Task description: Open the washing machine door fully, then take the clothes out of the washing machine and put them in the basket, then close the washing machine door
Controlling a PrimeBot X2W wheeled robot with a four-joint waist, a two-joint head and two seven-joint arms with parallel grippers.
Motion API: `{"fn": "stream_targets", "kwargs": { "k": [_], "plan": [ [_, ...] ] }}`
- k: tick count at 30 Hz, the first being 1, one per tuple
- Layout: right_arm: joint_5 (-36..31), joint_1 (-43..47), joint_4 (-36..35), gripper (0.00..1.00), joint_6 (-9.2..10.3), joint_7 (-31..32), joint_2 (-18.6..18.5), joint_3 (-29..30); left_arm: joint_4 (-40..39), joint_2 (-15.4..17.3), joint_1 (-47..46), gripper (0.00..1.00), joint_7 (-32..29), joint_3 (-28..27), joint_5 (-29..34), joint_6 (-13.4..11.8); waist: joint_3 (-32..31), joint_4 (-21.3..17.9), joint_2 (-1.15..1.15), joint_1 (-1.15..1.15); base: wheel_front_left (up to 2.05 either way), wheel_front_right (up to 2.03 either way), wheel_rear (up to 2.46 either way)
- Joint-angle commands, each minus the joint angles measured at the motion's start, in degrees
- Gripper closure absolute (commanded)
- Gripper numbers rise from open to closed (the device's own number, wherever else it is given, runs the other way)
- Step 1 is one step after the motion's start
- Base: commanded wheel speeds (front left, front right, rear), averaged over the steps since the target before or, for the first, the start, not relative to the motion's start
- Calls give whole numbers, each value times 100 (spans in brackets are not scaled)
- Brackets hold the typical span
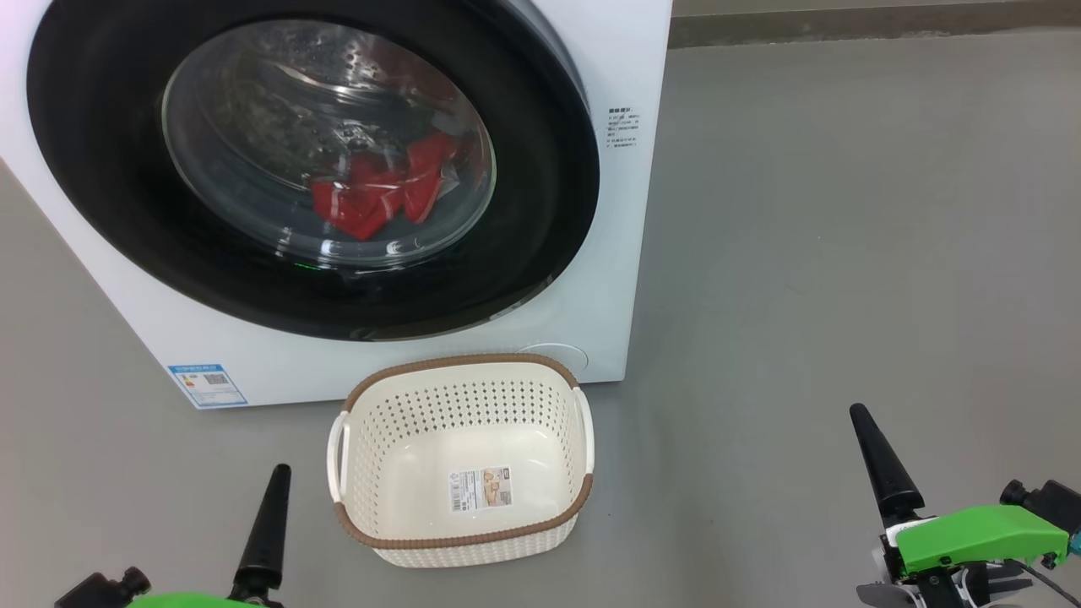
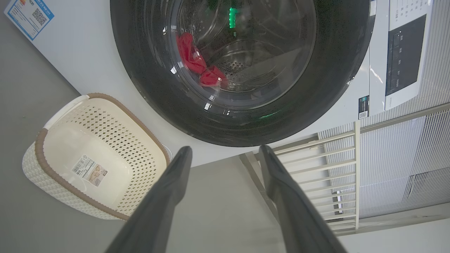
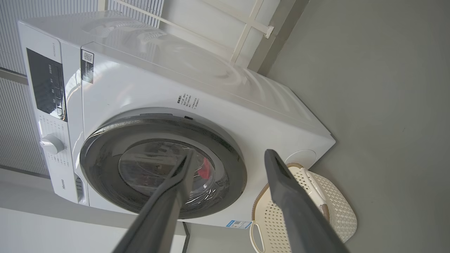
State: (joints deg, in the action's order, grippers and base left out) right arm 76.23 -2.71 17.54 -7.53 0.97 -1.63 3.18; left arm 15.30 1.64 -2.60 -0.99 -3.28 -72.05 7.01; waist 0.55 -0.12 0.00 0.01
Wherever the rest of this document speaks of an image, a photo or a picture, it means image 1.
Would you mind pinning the white front-load washing machine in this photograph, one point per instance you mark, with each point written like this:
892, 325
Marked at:
625, 253

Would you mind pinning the blue energy label sticker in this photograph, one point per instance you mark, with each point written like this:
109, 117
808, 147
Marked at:
207, 386

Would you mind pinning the cream perforated laundry basket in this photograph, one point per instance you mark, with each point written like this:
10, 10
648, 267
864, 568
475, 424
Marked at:
405, 405

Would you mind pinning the washing machine door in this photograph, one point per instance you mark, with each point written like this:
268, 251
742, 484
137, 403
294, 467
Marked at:
101, 169

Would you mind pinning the small printed text sticker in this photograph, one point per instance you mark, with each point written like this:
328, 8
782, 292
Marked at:
622, 128

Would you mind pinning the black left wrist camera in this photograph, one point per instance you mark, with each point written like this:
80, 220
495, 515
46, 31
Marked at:
101, 591

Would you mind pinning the stainless steel washing machine drum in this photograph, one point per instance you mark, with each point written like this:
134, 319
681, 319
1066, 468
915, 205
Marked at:
279, 101

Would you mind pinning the round white filter cover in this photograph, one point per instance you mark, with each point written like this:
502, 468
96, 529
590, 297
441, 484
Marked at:
562, 353

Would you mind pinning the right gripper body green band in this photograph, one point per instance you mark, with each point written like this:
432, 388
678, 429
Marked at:
971, 540

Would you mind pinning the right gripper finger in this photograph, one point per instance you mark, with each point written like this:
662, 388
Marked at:
887, 473
887, 598

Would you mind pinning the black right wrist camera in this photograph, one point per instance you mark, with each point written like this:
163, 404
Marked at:
1056, 502

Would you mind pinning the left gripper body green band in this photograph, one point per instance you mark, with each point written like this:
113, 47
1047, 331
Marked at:
194, 602

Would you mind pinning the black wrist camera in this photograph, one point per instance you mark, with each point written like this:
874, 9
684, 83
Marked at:
1056, 502
101, 591

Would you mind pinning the red and white garment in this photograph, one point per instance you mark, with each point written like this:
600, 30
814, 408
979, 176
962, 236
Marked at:
355, 207

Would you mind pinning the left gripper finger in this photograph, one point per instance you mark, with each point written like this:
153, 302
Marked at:
263, 540

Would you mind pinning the white printed barcode label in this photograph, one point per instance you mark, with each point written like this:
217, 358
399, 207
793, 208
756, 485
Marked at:
480, 490

